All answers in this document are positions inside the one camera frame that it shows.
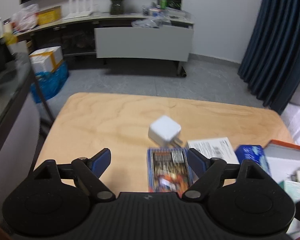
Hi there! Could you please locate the teal and white box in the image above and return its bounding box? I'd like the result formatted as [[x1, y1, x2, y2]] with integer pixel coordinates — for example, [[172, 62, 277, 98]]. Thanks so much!
[[279, 180, 300, 203]]

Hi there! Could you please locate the white router with antennas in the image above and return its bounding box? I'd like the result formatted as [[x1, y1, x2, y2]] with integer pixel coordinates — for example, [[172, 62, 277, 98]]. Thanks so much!
[[63, 0, 94, 20]]

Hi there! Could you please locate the white tv cabinet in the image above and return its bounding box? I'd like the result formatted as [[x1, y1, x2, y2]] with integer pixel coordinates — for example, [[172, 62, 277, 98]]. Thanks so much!
[[17, 9, 194, 77]]

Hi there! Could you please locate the yellow cardboard box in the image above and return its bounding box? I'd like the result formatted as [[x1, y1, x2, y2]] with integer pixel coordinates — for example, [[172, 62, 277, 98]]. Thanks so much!
[[38, 5, 62, 25]]

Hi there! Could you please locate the blue plastic bag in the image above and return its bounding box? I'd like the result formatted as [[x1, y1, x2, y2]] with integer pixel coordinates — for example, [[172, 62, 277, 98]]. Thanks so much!
[[34, 61, 70, 100]]

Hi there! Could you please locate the black glass side cabinet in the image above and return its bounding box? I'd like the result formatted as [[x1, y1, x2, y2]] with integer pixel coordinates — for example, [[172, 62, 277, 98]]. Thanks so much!
[[0, 38, 55, 228]]

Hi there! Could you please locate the black green display card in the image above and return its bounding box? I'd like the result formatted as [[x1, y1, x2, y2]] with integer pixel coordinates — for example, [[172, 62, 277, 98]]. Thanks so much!
[[159, 0, 182, 10]]

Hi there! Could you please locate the red and blue card box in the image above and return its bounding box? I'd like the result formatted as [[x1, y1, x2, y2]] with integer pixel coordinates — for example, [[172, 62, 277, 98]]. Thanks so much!
[[147, 148, 193, 197]]

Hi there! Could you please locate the orange rimmed white tray box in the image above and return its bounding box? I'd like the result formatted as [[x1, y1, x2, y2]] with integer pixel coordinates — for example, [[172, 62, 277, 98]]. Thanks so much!
[[262, 139, 300, 235]]

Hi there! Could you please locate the blue tin box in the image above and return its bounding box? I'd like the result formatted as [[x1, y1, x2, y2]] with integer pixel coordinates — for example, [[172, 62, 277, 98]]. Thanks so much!
[[235, 145, 271, 176]]

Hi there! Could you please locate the white cube charger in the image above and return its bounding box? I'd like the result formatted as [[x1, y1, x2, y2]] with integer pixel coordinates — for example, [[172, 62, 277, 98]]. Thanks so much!
[[148, 115, 183, 147]]

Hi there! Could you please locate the dark blue curtain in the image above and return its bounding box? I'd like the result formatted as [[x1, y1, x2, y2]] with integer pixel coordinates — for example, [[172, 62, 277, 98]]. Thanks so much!
[[238, 0, 300, 114]]

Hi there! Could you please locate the white plastic bag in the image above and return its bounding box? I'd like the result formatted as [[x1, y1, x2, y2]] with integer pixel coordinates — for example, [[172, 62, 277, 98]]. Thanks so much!
[[11, 4, 39, 32]]

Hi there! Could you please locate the white yellow-taped carton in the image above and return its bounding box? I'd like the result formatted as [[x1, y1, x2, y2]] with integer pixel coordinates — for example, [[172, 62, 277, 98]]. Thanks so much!
[[29, 46, 63, 73]]

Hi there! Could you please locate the white labelled carton box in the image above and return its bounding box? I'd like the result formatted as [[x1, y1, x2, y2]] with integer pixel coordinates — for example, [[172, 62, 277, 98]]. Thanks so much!
[[186, 137, 239, 164]]

